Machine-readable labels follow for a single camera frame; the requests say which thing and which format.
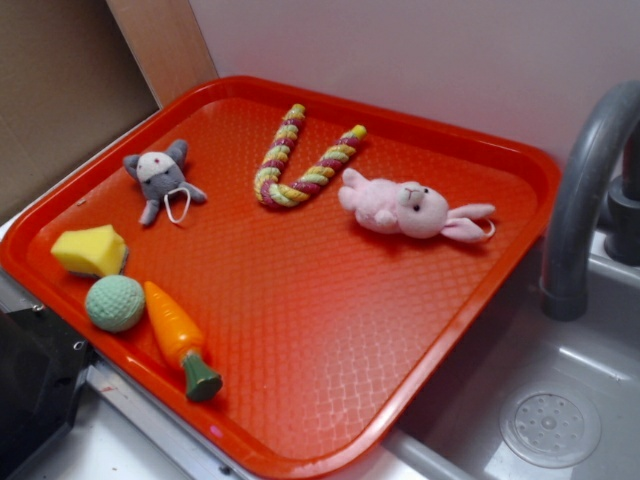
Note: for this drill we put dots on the pink plush bunny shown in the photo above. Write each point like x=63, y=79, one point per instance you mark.
x=412, y=209

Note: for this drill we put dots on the orange plastic tray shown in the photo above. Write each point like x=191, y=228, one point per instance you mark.
x=323, y=331

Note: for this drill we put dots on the orange plastic carrot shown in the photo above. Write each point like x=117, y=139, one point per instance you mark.
x=181, y=343

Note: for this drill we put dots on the grey plush animal toy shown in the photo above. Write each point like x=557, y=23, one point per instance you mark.
x=160, y=175

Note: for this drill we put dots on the green textured ball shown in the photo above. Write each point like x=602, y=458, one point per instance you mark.
x=115, y=303

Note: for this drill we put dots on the yellow sponge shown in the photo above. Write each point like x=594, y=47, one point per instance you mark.
x=94, y=252

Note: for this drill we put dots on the grey toy faucet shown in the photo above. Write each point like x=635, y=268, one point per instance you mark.
x=594, y=162

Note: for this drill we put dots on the grey toy sink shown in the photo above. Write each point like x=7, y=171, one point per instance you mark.
x=522, y=396

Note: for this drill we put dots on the brown cardboard board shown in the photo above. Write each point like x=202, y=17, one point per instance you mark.
x=76, y=75

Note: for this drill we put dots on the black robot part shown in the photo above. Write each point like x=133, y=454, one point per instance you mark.
x=44, y=364

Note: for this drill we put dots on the dark faucet handle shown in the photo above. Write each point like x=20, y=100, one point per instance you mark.
x=622, y=243

